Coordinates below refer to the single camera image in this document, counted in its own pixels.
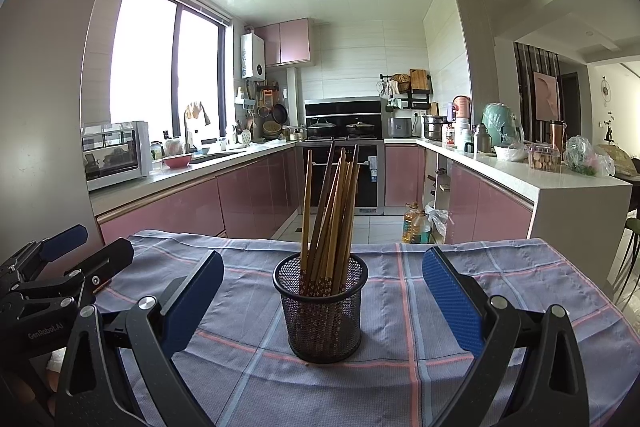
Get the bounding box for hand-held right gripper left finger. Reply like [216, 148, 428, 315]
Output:
[54, 248, 225, 427]

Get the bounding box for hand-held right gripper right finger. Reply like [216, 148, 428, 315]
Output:
[421, 246, 592, 427]

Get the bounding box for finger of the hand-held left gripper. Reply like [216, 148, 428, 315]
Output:
[0, 225, 90, 289]
[17, 239, 135, 309]

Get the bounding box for black mesh holder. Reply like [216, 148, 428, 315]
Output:
[272, 252, 369, 364]

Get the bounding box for bundle of wooden chopsticks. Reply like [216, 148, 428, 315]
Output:
[299, 142, 362, 298]

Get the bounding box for person's left hand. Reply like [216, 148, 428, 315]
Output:
[15, 349, 67, 409]

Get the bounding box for blue plaid tablecloth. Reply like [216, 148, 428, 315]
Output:
[92, 229, 640, 427]

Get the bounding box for clear plastic bag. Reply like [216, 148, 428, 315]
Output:
[424, 202, 448, 243]

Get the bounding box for cooking oil bottle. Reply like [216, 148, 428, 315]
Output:
[402, 202, 432, 244]

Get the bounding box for white microwave oven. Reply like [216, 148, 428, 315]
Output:
[81, 121, 152, 192]

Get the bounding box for pink base cabinets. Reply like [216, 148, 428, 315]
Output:
[384, 142, 536, 245]
[95, 142, 301, 245]

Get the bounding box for black integrated stove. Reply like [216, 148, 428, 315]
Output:
[296, 97, 386, 217]

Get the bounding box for white bowl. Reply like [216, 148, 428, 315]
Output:
[494, 144, 528, 162]

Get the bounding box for steel vacuum flask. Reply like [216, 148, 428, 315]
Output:
[472, 123, 492, 154]

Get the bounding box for clear plastic food box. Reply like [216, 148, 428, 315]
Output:
[527, 144, 560, 172]

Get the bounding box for hanging gloves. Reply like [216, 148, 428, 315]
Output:
[185, 101, 211, 125]

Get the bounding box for steel steamer pot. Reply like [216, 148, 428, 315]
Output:
[423, 114, 447, 142]

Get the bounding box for mint green air fryer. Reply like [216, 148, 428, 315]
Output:
[481, 103, 523, 146]

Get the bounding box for grey refrigerator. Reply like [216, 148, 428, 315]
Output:
[0, 0, 127, 258]

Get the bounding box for copper tumbler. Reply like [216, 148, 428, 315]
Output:
[550, 120, 567, 160]

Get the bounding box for plastic bag of greens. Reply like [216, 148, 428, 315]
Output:
[564, 135, 616, 178]

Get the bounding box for kitchen window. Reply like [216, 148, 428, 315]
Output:
[109, 0, 233, 142]

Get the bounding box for woven food cover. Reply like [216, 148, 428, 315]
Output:
[595, 143, 633, 178]

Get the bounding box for white water heater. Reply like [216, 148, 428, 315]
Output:
[241, 33, 267, 82]

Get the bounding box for black wall rack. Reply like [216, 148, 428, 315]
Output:
[380, 69, 432, 110]

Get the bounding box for framed wall painting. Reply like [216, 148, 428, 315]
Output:
[532, 71, 560, 122]

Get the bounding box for pink wall cabinets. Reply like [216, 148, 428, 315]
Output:
[255, 18, 316, 68]

